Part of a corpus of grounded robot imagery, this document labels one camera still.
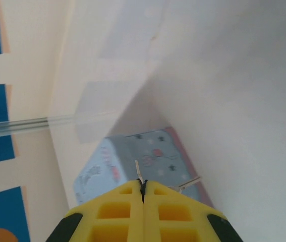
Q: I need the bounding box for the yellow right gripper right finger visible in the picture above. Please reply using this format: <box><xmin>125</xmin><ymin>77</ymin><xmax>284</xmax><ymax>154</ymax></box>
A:
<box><xmin>142</xmin><ymin>179</ymin><xmax>245</xmax><ymax>242</ymax></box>

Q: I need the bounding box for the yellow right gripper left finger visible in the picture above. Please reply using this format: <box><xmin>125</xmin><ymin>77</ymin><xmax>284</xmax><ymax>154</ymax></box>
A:
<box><xmin>45</xmin><ymin>179</ymin><xmax>144</xmax><ymax>242</ymax></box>

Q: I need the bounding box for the pastel cartoon print tin box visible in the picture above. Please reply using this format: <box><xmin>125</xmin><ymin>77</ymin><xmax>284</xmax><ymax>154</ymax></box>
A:
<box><xmin>72</xmin><ymin>127</ymin><xmax>215</xmax><ymax>210</ymax></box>

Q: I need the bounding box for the aluminium frame post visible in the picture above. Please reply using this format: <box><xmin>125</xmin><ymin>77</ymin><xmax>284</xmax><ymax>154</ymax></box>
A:
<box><xmin>0</xmin><ymin>114</ymin><xmax>77</xmax><ymax>140</ymax></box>

